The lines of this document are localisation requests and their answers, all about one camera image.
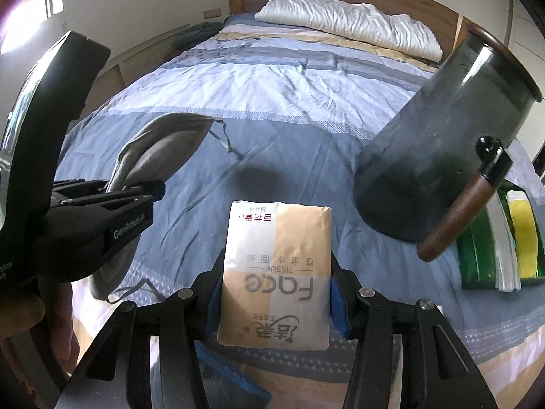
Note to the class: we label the green tray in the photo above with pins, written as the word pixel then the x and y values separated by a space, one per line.
pixel 472 255

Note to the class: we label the striped duvet bed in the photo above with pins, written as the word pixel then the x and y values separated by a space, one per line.
pixel 272 106

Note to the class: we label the white wardrobe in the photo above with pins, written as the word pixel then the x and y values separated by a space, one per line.
pixel 528 30

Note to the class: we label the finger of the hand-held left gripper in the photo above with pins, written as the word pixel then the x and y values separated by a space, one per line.
pixel 136 191

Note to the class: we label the wall switch plate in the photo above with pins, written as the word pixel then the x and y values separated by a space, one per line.
pixel 212 13

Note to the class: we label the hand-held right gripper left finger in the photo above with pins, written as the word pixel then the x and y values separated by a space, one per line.
pixel 208 328

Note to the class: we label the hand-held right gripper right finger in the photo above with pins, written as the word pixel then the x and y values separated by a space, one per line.
pixel 342 311

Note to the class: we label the tissue pack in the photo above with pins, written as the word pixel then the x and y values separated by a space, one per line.
pixel 276 272

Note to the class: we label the person's left forearm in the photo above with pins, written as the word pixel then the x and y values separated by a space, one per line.
pixel 66 328

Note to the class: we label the white pillow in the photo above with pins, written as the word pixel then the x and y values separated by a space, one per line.
pixel 353 21

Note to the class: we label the window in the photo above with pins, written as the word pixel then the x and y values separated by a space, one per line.
pixel 25 17

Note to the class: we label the grey clothes pile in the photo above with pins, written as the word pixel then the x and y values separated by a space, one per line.
pixel 200 34

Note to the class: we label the yellow towel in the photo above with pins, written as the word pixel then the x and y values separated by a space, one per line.
pixel 526 238

